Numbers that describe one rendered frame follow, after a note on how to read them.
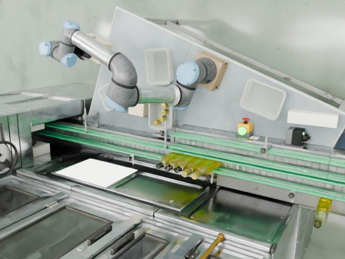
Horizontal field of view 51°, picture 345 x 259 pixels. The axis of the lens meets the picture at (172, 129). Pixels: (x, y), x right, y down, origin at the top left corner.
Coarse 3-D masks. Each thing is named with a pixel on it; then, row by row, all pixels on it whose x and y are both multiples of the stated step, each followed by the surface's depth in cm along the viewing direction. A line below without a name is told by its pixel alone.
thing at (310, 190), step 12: (36, 132) 271; (48, 132) 273; (96, 144) 244; (108, 144) 245; (144, 156) 224; (156, 156) 224; (252, 180) 190; (264, 180) 189; (276, 180) 189; (312, 192) 176; (324, 192) 177; (336, 192) 176
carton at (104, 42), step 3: (87, 33) 209; (90, 33) 211; (96, 36) 210; (96, 39) 205; (99, 39) 208; (102, 39) 210; (102, 42) 204; (105, 42) 207; (108, 42) 209; (105, 45) 203; (108, 45) 205; (111, 45) 208; (93, 60) 208; (96, 60) 207; (99, 63) 207; (102, 63) 209
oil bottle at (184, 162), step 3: (189, 156) 206; (192, 156) 206; (183, 159) 201; (186, 159) 201; (189, 159) 201; (192, 159) 201; (180, 162) 197; (183, 162) 196; (186, 162) 196; (183, 165) 195; (186, 165) 196; (183, 168) 195; (186, 168) 196
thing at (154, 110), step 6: (150, 108) 230; (156, 108) 234; (162, 108) 232; (168, 108) 230; (150, 114) 231; (156, 114) 235; (168, 114) 231; (150, 120) 232; (168, 120) 232; (150, 126) 232; (156, 126) 232; (162, 126) 231; (168, 126) 231
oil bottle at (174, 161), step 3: (177, 156) 207; (180, 156) 207; (183, 156) 207; (186, 156) 208; (171, 159) 201; (174, 159) 201; (177, 159) 201; (180, 159) 202; (171, 162) 199; (174, 162) 198; (177, 162) 199; (174, 165) 198; (177, 165) 199; (174, 168) 199
